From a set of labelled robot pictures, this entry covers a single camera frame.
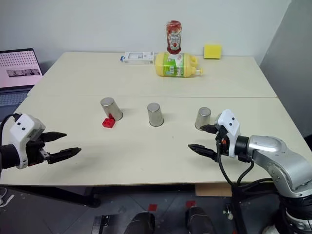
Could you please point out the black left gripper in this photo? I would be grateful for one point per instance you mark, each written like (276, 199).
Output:
(34, 151)

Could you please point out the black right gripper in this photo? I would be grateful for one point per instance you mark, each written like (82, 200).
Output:
(222, 142)

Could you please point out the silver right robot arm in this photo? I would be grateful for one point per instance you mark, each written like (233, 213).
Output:
(275, 156)

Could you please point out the metal cup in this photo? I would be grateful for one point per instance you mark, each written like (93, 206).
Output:
(112, 108)
(202, 118)
(155, 114)

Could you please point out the brown cardboard piece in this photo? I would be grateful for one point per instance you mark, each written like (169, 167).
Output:
(213, 190)

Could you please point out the red toy block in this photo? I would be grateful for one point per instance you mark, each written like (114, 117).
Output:
(108, 123)

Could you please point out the red floor tape square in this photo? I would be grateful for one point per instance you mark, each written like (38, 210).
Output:
(152, 207)
(191, 203)

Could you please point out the yellow plastic jug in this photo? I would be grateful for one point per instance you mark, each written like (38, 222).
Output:
(175, 65)

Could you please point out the dark rounded shape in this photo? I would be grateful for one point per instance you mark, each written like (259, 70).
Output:
(198, 220)
(142, 223)

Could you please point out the grey laptop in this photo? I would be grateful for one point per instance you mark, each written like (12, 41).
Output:
(17, 70)

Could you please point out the yellow sponge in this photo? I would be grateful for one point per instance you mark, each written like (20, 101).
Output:
(212, 51)

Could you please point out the black floor plate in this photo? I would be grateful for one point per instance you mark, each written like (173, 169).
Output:
(104, 224)

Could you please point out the red ketchup bottle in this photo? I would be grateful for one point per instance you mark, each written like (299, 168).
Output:
(174, 37)

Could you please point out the white flat box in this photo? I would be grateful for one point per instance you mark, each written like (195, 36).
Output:
(137, 57)

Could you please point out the black robot waist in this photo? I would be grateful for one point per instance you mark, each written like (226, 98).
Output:
(296, 214)

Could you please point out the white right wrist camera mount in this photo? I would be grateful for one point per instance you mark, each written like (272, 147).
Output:
(230, 126)

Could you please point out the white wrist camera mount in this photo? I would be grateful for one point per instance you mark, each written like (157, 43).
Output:
(20, 126)
(230, 126)

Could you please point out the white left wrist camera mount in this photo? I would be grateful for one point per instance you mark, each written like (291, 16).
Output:
(20, 126)

